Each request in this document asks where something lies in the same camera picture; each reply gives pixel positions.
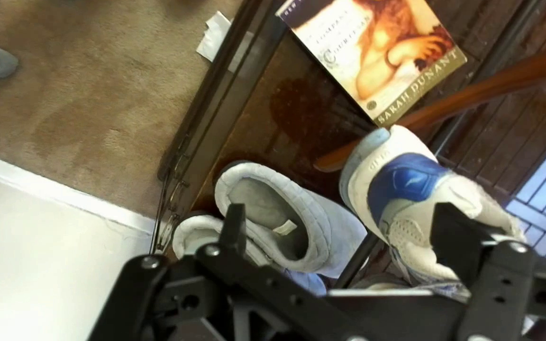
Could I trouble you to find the Sarah Dunant paperback book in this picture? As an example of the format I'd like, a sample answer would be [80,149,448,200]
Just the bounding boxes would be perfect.
[275,0,470,125]

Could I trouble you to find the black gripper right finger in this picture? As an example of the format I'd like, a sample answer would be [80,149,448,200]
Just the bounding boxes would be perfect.
[433,204,546,341]

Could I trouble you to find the black metal shoe rack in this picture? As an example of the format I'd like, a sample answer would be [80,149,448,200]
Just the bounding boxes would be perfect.
[156,0,288,252]

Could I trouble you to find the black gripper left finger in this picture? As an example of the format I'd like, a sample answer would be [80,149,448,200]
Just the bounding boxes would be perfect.
[89,202,351,341]

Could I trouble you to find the brown wooden stick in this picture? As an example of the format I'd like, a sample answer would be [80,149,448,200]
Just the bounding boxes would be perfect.
[315,39,546,176]

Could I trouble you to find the grey slipper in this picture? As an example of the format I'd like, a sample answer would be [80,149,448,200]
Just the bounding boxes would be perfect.
[171,214,226,261]
[213,159,370,280]

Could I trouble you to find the white paper scrap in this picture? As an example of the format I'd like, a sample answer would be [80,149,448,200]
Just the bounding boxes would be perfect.
[196,9,233,64]

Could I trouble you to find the white blue sneaker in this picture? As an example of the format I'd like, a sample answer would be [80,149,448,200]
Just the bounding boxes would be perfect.
[338,123,529,299]

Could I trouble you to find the dark wooden dresser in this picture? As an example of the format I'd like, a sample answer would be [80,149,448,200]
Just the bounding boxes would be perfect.
[190,0,546,291]

